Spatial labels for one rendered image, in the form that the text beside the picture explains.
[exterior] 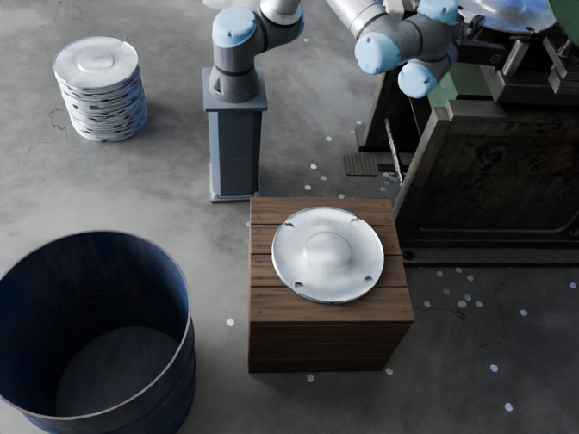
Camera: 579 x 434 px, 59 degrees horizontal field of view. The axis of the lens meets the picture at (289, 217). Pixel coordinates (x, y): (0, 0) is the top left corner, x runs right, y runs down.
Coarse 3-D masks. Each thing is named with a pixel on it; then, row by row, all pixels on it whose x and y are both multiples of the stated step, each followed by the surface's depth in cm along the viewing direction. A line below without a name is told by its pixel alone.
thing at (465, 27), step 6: (456, 18) 120; (456, 24) 117; (462, 24) 119; (468, 24) 117; (456, 30) 116; (462, 30) 116; (468, 30) 116; (474, 30) 116; (456, 36) 117; (462, 36) 116; (468, 36) 116; (456, 42) 113
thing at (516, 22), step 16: (464, 0) 131; (480, 0) 131; (496, 0) 132; (512, 0) 133; (528, 0) 135; (544, 0) 135; (496, 16) 128; (512, 16) 128; (528, 16) 129; (544, 16) 130; (512, 32) 123; (528, 32) 124
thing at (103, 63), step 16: (80, 48) 189; (96, 48) 190; (112, 48) 190; (128, 48) 191; (64, 64) 183; (80, 64) 183; (96, 64) 184; (112, 64) 185; (128, 64) 186; (64, 80) 177; (80, 80) 179; (96, 80) 179; (112, 80) 180
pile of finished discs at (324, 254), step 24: (312, 216) 140; (336, 216) 140; (288, 240) 134; (312, 240) 134; (336, 240) 135; (360, 240) 136; (288, 264) 130; (312, 264) 130; (336, 264) 130; (360, 264) 132; (312, 288) 126; (336, 288) 127; (360, 288) 128
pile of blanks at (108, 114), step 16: (128, 80) 183; (64, 96) 189; (80, 96) 180; (96, 96) 180; (112, 96) 182; (128, 96) 188; (144, 96) 202; (80, 112) 187; (96, 112) 185; (112, 112) 187; (128, 112) 192; (144, 112) 201; (80, 128) 195; (96, 128) 193; (112, 128) 193; (128, 128) 198
